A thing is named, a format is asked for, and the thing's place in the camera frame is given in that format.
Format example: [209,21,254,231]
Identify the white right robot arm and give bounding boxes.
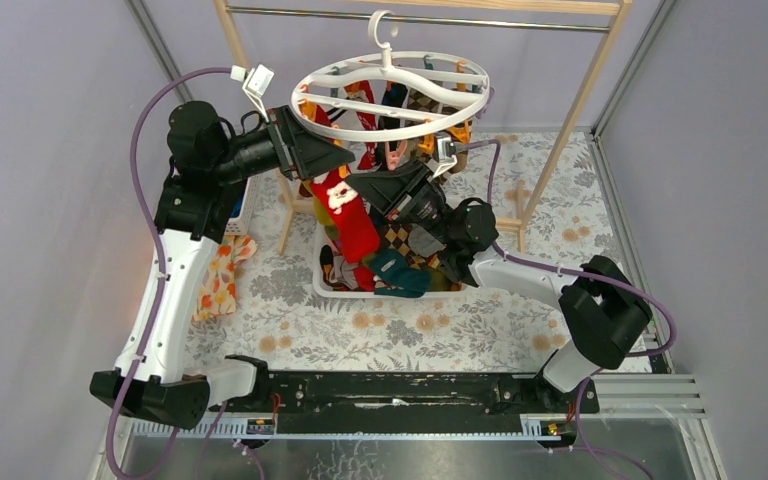
[346,163,653,412]

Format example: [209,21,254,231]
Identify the teal green sock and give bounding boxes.
[368,249,431,298]

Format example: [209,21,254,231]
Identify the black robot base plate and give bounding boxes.
[208,370,601,417]

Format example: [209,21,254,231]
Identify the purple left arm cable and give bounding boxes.
[105,66,234,480]

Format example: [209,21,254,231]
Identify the white perforated basket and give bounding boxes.
[225,177,260,236]

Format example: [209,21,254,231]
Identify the red santa sock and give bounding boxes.
[309,166,380,263]

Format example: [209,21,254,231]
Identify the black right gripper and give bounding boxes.
[345,157,456,247]

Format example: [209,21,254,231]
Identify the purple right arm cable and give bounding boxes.
[456,139,679,359]

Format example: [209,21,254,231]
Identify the white round sock hanger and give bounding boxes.
[290,10,493,142]

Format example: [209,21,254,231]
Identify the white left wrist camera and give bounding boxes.
[230,64,275,119]

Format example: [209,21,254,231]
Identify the metal hanging rod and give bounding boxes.
[225,6,610,34]

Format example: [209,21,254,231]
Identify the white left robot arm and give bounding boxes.
[89,101,355,430]

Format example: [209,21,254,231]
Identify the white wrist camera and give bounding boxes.
[432,138,458,179]
[230,64,275,119]

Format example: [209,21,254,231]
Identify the floral patterned table mat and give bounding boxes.
[185,132,622,372]

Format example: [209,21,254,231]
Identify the orange floral cloth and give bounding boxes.
[192,235,258,322]

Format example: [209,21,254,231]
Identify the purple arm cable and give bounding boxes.
[456,139,679,359]
[105,66,234,480]

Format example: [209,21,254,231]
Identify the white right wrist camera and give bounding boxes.
[432,138,458,179]

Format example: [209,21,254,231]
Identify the white plastic sock bin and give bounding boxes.
[311,218,477,301]

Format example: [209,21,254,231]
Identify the wooden clothes rack frame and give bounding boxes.
[209,0,634,256]

